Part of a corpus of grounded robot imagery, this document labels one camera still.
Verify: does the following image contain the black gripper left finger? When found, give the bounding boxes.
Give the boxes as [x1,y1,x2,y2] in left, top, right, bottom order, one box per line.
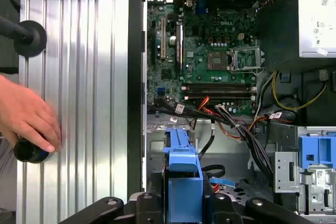
[59,191,165,224]

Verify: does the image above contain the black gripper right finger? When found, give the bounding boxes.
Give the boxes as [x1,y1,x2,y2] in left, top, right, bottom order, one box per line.
[209,193,316,224]

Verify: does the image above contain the hard disk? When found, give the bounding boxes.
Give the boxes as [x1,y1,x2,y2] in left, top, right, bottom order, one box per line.
[162,126,211,224]

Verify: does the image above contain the round black tool blue ring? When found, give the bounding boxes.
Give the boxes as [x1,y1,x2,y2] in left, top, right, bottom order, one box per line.
[13,136,51,164]

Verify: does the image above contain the black RAM slot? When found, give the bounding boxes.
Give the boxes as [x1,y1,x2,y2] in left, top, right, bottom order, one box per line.
[183,83,257,91]
[183,92,257,101]

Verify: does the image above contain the black expansion slot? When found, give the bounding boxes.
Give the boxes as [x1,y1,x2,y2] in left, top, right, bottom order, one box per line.
[151,21,156,65]

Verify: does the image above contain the white expansion slot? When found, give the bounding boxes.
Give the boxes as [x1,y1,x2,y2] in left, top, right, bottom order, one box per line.
[160,17,166,60]

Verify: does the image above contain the person's bare hand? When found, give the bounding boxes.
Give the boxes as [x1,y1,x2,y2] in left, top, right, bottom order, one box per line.
[0,74,63,154]

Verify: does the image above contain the silver optical drive bay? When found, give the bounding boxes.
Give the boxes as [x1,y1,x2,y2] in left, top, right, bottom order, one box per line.
[272,126,336,217]

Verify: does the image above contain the blue plastic bay latch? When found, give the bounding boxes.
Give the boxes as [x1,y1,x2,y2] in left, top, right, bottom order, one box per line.
[298,134,336,170]

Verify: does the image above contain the black open PC case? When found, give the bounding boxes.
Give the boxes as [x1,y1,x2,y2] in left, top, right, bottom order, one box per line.
[128,0,336,224]

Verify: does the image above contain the thin metal locking lever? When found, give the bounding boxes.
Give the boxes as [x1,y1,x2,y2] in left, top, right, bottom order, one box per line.
[232,68,265,74]

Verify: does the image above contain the person's grey clothing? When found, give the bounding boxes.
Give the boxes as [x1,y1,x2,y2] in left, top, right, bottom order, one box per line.
[0,137,18,211]

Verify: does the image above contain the CPU socket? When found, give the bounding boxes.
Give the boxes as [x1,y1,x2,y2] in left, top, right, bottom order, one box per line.
[206,50,229,72]

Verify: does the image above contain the metal socket cover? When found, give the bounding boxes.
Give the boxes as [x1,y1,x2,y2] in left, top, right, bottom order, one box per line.
[228,46,265,72]

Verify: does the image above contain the green motherboard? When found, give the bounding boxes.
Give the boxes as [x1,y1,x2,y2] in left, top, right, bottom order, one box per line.
[146,3,263,116]

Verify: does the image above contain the black round knob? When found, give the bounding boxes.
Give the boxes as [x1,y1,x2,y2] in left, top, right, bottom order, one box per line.
[0,15,48,58]

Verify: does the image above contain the grey power supply unit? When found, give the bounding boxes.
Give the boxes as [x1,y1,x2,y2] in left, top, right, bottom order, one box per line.
[257,0,336,65]

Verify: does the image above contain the blue flat disk wire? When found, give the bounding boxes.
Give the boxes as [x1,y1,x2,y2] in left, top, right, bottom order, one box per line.
[209,177,238,186]

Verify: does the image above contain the black looped wire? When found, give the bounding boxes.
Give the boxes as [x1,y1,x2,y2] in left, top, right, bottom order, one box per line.
[202,164,226,180]

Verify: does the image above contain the black cable bundle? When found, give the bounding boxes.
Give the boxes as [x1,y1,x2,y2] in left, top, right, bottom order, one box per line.
[153,98,275,183]

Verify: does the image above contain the black data wire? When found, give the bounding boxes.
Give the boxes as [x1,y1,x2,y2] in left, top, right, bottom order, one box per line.
[198,119,216,159]

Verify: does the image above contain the orange wire bundle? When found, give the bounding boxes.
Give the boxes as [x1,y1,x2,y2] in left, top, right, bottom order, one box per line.
[197,95,211,113]

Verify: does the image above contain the yellow wire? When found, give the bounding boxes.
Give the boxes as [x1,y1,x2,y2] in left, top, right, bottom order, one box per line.
[271,70,328,112]

